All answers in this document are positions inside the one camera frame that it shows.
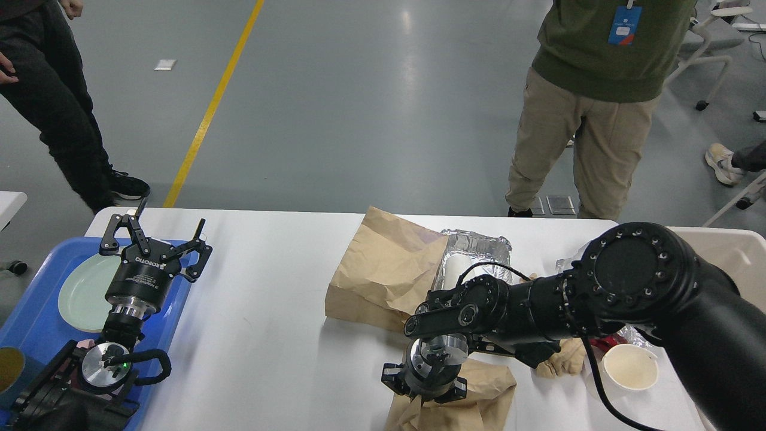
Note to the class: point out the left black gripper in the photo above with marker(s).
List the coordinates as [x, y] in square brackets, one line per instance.
[143, 278]

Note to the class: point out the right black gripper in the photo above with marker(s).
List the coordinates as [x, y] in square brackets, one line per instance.
[430, 370]

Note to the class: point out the brown paper bag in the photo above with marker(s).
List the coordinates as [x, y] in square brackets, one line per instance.
[386, 271]
[490, 390]

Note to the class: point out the light green plate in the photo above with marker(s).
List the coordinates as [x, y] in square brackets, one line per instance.
[82, 298]

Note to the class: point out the blue-grey mug yellow inside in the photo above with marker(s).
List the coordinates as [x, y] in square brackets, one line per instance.
[18, 370]

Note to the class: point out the pink mug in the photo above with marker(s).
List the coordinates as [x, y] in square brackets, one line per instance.
[86, 344]

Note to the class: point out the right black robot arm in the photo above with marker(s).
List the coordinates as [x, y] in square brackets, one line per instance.
[637, 274]

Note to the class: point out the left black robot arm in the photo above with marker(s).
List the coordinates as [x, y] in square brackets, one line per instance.
[87, 389]

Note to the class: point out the blue plastic tray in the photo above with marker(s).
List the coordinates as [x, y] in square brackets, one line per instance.
[36, 327]

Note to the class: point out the lower crumpled brown paper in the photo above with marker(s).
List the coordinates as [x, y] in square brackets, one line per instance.
[568, 361]

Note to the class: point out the aluminium foil tray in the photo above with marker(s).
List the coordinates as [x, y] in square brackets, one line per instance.
[480, 248]

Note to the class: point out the red foil wrapper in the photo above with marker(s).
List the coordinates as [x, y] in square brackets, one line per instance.
[607, 342]

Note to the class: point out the upright white paper cup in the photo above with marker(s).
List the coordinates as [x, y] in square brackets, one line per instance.
[627, 369]

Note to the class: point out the crumpled aluminium foil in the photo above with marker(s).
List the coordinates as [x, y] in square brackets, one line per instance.
[629, 332]

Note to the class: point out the beige plastic bin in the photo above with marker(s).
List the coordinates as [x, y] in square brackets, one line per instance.
[739, 253]

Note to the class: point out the person in khaki trousers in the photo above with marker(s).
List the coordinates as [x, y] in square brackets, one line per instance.
[597, 79]

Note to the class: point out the white chair at right edge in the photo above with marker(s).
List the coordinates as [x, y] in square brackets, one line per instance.
[743, 200]

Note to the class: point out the seated person at right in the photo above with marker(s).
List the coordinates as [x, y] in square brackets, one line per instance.
[730, 167]

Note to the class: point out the right white office chair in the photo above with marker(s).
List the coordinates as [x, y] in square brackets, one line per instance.
[705, 37]

